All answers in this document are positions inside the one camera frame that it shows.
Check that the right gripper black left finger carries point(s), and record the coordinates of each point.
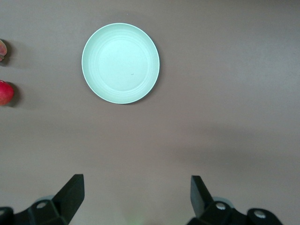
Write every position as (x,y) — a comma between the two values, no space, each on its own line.
(68,199)

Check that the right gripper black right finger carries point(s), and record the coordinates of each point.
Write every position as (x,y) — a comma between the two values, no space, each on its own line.
(201,201)

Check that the red round fruit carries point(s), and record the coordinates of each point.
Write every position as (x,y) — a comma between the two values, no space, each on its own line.
(4,93)

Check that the yellow pink peach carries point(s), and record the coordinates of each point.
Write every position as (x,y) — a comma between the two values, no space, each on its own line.
(2,50)

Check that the brown table cover cloth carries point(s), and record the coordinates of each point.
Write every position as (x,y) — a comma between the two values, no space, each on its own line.
(211,117)

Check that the light green round plate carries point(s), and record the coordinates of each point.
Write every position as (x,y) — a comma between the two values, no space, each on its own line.
(120,63)

